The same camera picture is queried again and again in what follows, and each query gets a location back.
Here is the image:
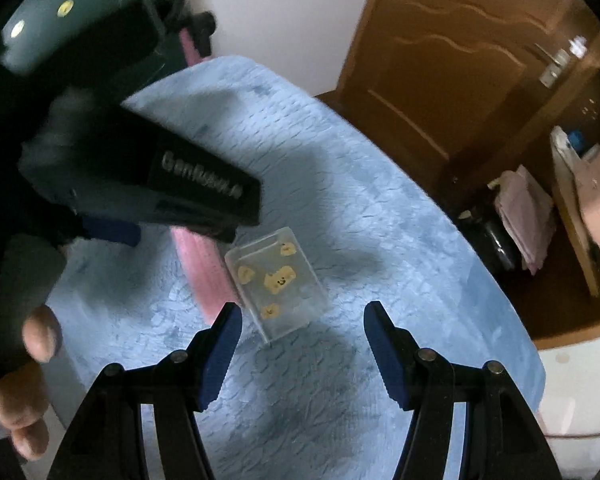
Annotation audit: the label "silver door handle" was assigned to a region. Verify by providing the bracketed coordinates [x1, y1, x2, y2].
[533, 36, 588, 89]

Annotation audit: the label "yellow smiley magnet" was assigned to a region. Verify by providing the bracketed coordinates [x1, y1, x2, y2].
[56, 0, 74, 18]
[10, 20, 26, 39]

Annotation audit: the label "green chalkboard pink frame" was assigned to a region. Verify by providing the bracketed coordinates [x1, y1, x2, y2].
[0, 0, 202, 100]

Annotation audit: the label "yellow smiley magnet lower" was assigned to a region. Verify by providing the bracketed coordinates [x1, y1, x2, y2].
[10, 20, 26, 39]

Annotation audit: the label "wooden shelf unit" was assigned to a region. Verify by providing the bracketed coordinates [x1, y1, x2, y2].
[437, 50, 600, 350]

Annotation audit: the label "brown wooden door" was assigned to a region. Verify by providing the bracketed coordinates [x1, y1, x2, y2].
[338, 0, 600, 180]

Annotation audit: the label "person's left hand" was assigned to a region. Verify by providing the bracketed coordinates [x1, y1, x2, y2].
[0, 304, 62, 460]

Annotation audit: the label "pink folded cloth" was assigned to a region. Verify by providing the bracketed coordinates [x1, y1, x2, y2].
[494, 165, 556, 275]

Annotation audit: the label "clear case yellow stickers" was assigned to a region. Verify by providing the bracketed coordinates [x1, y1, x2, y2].
[224, 226, 332, 344]

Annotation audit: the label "black chalkboard knob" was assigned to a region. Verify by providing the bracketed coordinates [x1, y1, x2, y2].
[183, 11, 216, 58]

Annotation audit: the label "yellow smiley magnet upper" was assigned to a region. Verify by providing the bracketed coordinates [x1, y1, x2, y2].
[56, 0, 74, 18]

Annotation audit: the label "pink hair roller clip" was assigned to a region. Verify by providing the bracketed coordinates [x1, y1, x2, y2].
[171, 226, 238, 325]

